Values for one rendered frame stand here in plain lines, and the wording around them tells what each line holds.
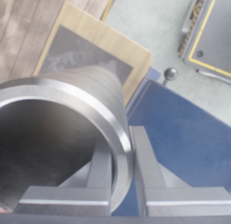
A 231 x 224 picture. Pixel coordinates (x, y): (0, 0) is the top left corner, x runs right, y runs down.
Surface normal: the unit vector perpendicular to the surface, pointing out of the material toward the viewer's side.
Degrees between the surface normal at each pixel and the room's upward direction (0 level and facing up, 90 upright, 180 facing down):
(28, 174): 90
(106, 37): 0
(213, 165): 59
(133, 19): 0
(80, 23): 0
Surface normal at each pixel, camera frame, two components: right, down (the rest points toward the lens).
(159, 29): -0.01, 0.28
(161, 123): -0.75, -0.27
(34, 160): 0.77, -0.61
